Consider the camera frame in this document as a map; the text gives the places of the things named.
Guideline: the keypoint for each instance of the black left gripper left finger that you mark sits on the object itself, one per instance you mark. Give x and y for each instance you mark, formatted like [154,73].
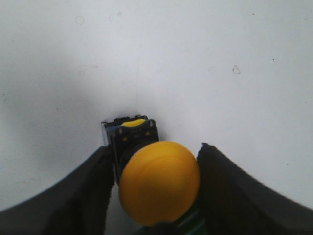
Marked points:
[77,205]

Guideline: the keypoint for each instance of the green conveyor belt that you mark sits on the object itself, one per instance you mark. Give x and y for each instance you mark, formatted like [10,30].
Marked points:
[192,223]

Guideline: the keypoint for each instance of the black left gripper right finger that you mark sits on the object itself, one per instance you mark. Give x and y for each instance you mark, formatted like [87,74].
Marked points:
[234,203]

